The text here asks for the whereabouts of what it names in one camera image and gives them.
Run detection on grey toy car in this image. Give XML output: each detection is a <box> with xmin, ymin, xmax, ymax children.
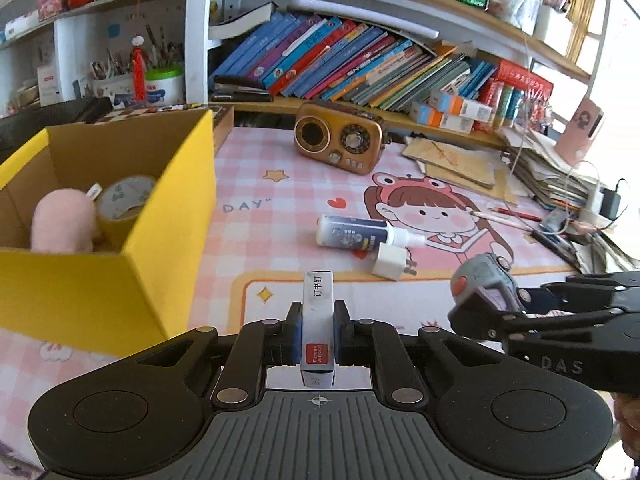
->
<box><xmin>450</xmin><ymin>252</ymin><xmax>524</xmax><ymax>312</ymax></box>

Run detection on white staples box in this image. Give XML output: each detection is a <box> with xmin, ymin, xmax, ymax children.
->
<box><xmin>300</xmin><ymin>271</ymin><xmax>335</xmax><ymax>389</ymax></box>

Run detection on white charger plug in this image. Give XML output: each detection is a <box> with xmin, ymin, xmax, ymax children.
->
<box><xmin>371</xmin><ymin>244</ymin><xmax>416</xmax><ymax>282</ymax></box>

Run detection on pink cartoon table mat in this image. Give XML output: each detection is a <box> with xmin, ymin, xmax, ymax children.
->
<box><xmin>1</xmin><ymin>114</ymin><xmax>568</xmax><ymax>466</ymax></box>

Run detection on white glue bottle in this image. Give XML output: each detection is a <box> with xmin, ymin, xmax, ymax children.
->
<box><xmin>316</xmin><ymin>214</ymin><xmax>427</xmax><ymax>252</ymax></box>

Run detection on stack of papers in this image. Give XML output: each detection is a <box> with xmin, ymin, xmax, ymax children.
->
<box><xmin>498</xmin><ymin>127</ymin><xmax>639</xmax><ymax>271</ymax></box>

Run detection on yellow cardboard box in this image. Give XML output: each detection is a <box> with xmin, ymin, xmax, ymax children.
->
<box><xmin>1</xmin><ymin>110</ymin><xmax>216</xmax><ymax>356</ymax></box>

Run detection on brown envelopes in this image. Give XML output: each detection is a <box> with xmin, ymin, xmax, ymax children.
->
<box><xmin>402</xmin><ymin>138</ymin><xmax>529</xmax><ymax>204</ymax></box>

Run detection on yellow tape roll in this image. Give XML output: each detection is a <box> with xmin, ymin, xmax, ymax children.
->
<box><xmin>96</xmin><ymin>176</ymin><xmax>155</xmax><ymax>252</ymax></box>

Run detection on brown retro radio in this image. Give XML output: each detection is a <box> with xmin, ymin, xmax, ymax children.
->
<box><xmin>294</xmin><ymin>101</ymin><xmax>390</xmax><ymax>176</ymax></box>

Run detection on orange white medicine box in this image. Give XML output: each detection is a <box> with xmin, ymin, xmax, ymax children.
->
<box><xmin>428</xmin><ymin>91</ymin><xmax>492</xmax><ymax>122</ymax></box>

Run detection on pink plush toy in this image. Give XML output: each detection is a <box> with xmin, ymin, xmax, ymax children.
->
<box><xmin>30</xmin><ymin>188</ymin><xmax>96</xmax><ymax>254</ymax></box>

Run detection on chessboard box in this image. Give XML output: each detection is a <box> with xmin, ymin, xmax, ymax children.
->
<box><xmin>94</xmin><ymin>102</ymin><xmax>236</xmax><ymax>156</ymax></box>

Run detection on wooden bookshelf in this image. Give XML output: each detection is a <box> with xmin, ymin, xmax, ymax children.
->
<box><xmin>184</xmin><ymin>0</ymin><xmax>614</xmax><ymax>149</ymax></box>

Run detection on green lid white jar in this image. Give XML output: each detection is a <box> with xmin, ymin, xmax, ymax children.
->
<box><xmin>145</xmin><ymin>64</ymin><xmax>186</xmax><ymax>106</ymax></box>

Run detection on white pen holder cup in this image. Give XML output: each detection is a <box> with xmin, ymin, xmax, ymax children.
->
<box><xmin>92</xmin><ymin>74</ymin><xmax>134</xmax><ymax>103</ymax></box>

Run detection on red tassel pendant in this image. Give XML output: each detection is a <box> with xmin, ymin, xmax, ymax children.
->
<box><xmin>131</xmin><ymin>35</ymin><xmax>146</xmax><ymax>102</ymax></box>

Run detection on black electronic keyboard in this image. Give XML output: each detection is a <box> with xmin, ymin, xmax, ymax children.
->
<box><xmin>0</xmin><ymin>96</ymin><xmax>113</xmax><ymax>162</ymax></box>

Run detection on white cubby shelf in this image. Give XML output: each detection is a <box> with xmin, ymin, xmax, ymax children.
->
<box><xmin>1</xmin><ymin>0</ymin><xmax>186</xmax><ymax>115</ymax></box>

